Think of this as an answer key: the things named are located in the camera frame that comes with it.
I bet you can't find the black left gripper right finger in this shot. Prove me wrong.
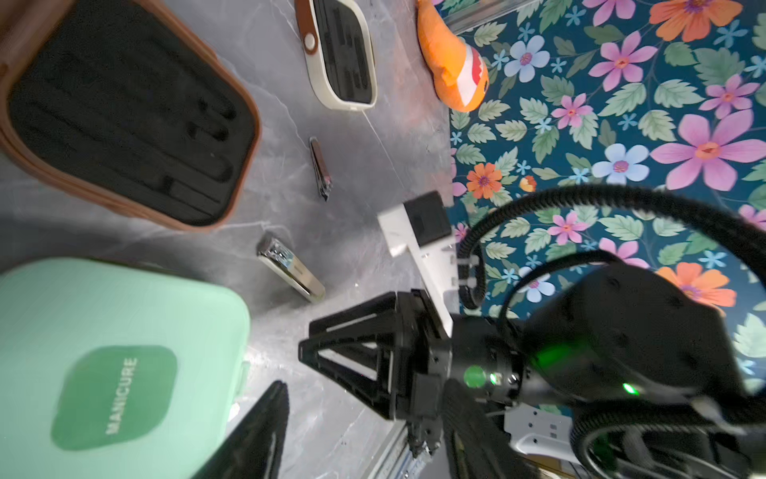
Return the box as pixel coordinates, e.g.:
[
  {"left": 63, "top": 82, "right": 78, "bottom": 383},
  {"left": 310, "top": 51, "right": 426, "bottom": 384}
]
[{"left": 441, "top": 379, "right": 539, "bottom": 479}]

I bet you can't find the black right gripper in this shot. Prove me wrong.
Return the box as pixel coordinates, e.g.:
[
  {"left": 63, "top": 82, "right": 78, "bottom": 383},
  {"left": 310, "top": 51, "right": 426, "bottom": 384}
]
[{"left": 298, "top": 289, "right": 525, "bottom": 455}]

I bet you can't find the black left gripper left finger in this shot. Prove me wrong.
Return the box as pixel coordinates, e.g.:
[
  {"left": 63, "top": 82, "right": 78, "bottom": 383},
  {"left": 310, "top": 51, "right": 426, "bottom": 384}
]
[{"left": 193, "top": 380, "right": 289, "bottom": 479}]

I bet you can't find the cream nail clipper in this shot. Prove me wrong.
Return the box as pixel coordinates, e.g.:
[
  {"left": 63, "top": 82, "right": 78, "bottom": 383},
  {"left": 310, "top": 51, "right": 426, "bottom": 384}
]
[{"left": 257, "top": 233, "right": 325, "bottom": 303}]

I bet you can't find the mint green clipper case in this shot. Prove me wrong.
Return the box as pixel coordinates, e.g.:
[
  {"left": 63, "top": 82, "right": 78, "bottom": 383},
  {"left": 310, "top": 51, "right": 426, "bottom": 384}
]
[{"left": 1, "top": 257, "right": 251, "bottom": 478}]

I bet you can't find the brown clipper case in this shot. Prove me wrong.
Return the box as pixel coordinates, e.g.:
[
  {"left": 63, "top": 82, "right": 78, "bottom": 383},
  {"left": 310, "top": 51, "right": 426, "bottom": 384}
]
[{"left": 1, "top": 1, "right": 261, "bottom": 231}]

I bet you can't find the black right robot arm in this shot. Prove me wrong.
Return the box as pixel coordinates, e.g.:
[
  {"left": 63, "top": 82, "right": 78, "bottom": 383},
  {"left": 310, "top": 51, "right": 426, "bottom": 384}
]
[{"left": 298, "top": 185, "right": 765, "bottom": 478}]

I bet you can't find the slim silver nail nipper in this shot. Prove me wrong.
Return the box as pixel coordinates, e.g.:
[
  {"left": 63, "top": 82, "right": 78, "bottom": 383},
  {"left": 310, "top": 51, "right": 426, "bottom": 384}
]
[{"left": 308, "top": 137, "right": 332, "bottom": 202}]

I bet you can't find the cream clipper case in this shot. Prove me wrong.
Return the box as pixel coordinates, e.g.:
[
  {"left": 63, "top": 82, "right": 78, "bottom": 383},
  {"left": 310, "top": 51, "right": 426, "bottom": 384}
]
[{"left": 294, "top": 0, "right": 378, "bottom": 112}]

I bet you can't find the orange clownfish plush toy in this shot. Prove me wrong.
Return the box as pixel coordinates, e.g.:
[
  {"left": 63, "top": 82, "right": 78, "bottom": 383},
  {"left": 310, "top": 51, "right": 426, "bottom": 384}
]
[{"left": 417, "top": 1, "right": 489, "bottom": 113}]

